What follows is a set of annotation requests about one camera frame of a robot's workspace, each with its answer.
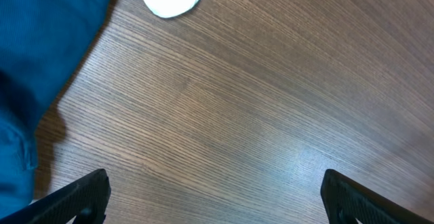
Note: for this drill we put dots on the dark blue t-shirt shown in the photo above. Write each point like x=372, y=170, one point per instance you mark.
x=42, y=43

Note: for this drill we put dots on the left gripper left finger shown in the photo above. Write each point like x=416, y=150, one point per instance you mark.
x=83, y=201

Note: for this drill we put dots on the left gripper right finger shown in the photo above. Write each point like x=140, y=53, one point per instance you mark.
x=348, y=202

